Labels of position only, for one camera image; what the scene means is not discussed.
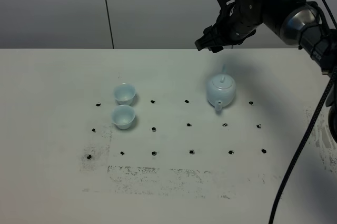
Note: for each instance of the near light blue teacup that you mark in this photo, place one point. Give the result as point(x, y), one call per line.
point(123, 116)

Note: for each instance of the light blue teacup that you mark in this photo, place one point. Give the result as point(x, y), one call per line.
point(124, 94)
point(123, 116)

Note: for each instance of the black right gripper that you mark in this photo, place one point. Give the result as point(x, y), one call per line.
point(237, 21)

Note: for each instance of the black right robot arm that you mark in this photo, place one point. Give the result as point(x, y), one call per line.
point(295, 22)

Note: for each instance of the light blue porcelain teapot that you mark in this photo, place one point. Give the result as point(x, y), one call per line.
point(220, 90)

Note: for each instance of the far light blue teacup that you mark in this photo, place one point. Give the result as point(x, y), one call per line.
point(124, 94)

